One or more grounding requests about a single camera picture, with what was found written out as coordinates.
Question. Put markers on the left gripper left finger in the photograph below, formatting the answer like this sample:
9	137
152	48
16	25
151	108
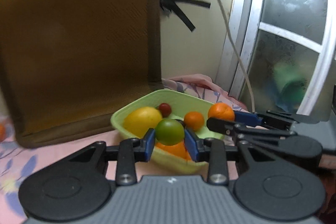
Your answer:
80	184

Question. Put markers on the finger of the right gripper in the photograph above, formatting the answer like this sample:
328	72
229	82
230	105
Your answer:
267	119
234	128

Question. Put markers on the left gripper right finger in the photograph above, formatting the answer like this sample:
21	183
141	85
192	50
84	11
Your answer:
261	182

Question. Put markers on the green tomato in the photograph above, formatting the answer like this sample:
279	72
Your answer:
169	132

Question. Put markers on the large orange mandarin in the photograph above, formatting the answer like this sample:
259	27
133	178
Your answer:
178	150

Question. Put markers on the orange mandarin in pile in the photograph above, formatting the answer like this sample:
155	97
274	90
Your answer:
221	111

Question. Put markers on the orange tomato middle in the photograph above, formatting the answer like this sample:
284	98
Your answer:
194	120

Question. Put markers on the orange tomato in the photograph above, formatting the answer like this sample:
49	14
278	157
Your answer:
194	120
2	133

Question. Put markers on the lime green plastic tray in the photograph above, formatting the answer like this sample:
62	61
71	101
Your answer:
181	104

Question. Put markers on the pink patterned bedsheet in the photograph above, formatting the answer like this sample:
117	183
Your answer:
159	196

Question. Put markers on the red tomato front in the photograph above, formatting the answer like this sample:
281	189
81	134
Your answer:
165	109

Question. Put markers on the yellow lemon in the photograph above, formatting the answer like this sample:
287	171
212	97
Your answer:
141	120

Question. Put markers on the orange tomato left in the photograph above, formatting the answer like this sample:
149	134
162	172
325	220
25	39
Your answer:
2	133

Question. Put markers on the frosted glass window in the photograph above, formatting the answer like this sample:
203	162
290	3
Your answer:
281	56

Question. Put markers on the black tape strips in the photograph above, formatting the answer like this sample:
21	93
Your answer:
170	6

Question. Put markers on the brown seat cushion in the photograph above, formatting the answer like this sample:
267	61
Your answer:
68	65

